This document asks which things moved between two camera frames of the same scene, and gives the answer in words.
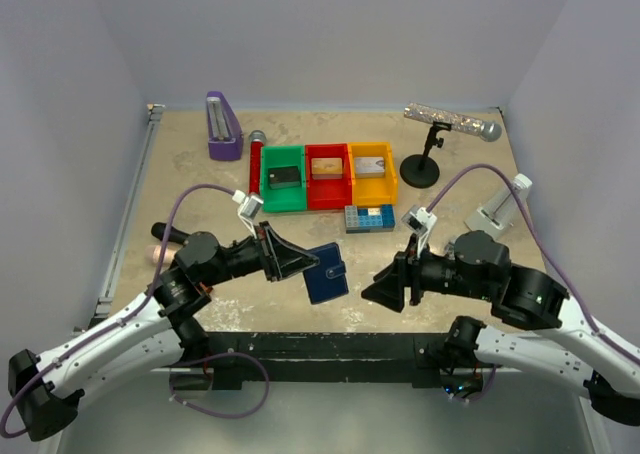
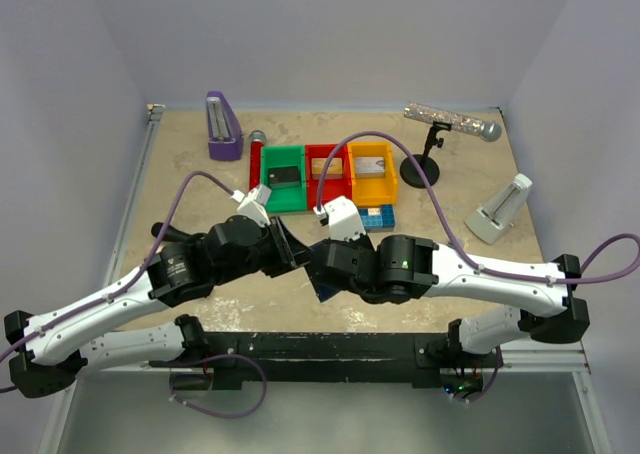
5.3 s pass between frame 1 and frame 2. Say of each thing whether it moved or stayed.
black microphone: stayed
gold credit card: stayed
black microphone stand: stayed
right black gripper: moved
